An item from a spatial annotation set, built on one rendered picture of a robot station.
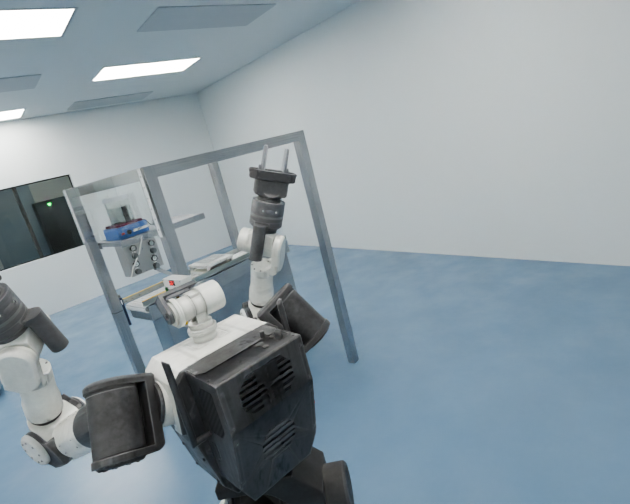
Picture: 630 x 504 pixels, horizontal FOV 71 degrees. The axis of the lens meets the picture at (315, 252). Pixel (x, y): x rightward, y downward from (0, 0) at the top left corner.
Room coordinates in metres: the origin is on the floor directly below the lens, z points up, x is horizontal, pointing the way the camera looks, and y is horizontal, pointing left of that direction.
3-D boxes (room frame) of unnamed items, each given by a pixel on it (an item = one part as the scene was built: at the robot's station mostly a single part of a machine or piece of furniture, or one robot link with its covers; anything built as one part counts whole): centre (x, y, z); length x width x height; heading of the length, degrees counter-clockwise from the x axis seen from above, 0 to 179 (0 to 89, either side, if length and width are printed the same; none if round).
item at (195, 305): (0.90, 0.27, 1.36); 0.10 x 0.07 x 0.09; 129
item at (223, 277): (3.26, 0.76, 0.83); 1.30 x 0.29 x 0.10; 136
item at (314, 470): (0.88, 0.20, 0.89); 0.28 x 0.13 x 0.18; 85
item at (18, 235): (6.96, 4.04, 1.43); 1.38 x 0.01 x 1.16; 126
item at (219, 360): (0.85, 0.24, 1.15); 0.34 x 0.30 x 0.36; 129
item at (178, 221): (2.99, 1.03, 1.30); 0.62 x 0.38 x 0.04; 136
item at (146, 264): (2.75, 1.07, 1.19); 0.22 x 0.11 x 0.20; 136
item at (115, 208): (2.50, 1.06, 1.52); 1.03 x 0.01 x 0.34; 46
